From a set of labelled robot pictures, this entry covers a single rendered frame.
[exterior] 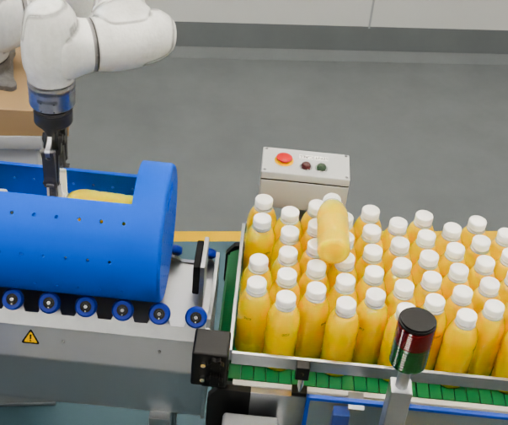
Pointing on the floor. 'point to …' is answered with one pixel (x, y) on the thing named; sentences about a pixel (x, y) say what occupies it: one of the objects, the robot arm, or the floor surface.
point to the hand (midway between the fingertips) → (56, 189)
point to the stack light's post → (396, 404)
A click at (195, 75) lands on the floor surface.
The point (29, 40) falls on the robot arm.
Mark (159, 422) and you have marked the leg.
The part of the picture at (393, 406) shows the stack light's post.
